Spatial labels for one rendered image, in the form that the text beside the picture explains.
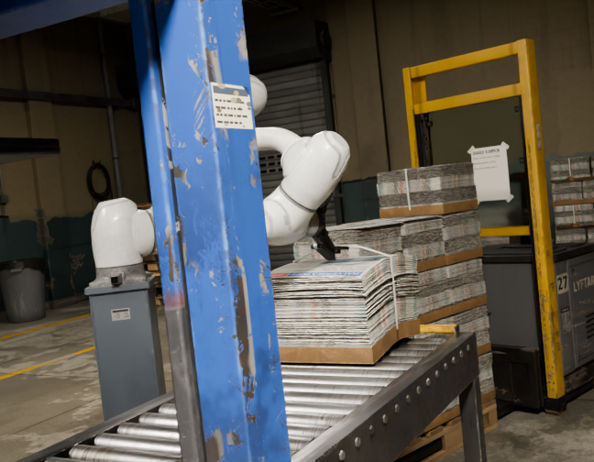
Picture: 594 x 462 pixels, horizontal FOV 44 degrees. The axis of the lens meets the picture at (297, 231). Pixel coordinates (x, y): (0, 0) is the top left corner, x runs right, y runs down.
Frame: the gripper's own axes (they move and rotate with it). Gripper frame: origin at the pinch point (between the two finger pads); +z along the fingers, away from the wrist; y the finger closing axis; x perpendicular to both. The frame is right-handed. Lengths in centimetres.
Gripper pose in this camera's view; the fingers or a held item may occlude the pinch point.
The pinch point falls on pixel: (340, 221)
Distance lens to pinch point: 196.8
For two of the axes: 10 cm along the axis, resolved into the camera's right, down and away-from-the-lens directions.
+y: 0.5, 10.0, 0.0
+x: 8.7, -0.5, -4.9
